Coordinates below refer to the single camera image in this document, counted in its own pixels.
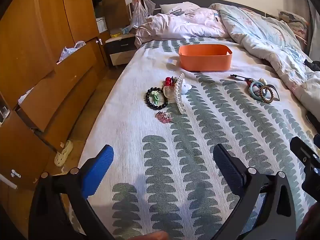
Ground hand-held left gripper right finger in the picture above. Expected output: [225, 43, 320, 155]
[213, 144, 297, 240]

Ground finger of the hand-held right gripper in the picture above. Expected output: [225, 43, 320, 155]
[290, 135, 320, 193]

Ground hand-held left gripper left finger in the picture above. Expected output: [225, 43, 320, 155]
[28, 144, 115, 240]

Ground black bead bracelet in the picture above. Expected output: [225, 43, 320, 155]
[146, 87, 169, 110]

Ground orange plastic basket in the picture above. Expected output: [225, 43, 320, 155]
[178, 44, 233, 72]

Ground person's right forearm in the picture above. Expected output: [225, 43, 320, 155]
[296, 201, 320, 240]

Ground cream foam slipper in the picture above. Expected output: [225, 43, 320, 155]
[54, 140, 74, 167]

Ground black headband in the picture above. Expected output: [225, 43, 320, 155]
[264, 83, 281, 102]

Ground light blue bangle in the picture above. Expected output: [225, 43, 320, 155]
[248, 80, 272, 102]

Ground pink leaf hair clip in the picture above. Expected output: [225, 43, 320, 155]
[155, 111, 173, 124]

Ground red and white hair stick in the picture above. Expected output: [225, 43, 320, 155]
[230, 74, 253, 84]

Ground white plush hair clip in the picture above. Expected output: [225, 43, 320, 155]
[180, 82, 193, 95]

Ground dark cloth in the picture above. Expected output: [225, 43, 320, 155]
[303, 58, 320, 72]

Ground pearl claw hair clip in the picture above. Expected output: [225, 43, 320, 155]
[174, 73, 186, 115]

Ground clear claw hair clip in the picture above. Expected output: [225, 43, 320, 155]
[163, 85, 177, 101]

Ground red bead hairpin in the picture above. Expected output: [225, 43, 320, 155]
[164, 76, 178, 87]

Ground white plastic bag in drawer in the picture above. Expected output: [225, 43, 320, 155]
[57, 41, 86, 63]

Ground dark and white nightstand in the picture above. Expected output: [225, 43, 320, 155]
[105, 33, 138, 68]

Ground light blue printed quilt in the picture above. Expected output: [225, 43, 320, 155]
[209, 3, 320, 123]

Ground patterned pillow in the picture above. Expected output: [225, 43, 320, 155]
[278, 10, 310, 41]

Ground wooden wardrobe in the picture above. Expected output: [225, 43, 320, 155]
[0, 0, 111, 192]

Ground pink duvet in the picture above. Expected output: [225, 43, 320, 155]
[135, 4, 231, 47]

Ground clear hanging plastic bag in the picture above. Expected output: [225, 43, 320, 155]
[129, 0, 156, 28]

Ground white pillow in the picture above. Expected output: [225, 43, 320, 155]
[160, 2, 201, 14]

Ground dark bed headboard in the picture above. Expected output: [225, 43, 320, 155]
[148, 0, 279, 18]

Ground brown bead bracelet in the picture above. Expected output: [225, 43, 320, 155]
[258, 85, 275, 104]

